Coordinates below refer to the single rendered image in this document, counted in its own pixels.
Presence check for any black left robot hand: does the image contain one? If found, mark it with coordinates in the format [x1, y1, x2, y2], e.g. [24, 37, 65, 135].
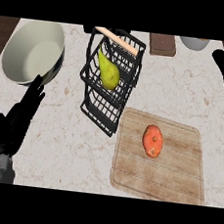
[0, 69, 48, 163]

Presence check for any green pear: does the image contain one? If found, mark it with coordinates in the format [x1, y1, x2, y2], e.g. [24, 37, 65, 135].
[93, 46, 124, 92]

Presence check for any wooden cutting board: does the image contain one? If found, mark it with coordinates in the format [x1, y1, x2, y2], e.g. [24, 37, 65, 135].
[108, 106, 215, 207]

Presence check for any white round container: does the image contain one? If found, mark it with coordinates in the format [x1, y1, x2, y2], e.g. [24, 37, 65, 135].
[177, 36, 211, 53]

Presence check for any white round pot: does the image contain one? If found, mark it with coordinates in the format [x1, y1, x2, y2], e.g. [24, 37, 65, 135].
[0, 17, 68, 90]

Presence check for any brown rectangular block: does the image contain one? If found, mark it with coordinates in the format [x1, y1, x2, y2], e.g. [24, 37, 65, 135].
[147, 32, 179, 59]

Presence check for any orange round fruit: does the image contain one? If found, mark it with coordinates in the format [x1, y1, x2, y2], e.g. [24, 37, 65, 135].
[140, 122, 166, 160]

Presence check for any black tiered wire basket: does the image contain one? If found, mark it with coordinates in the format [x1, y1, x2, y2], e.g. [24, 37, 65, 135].
[72, 25, 149, 141]

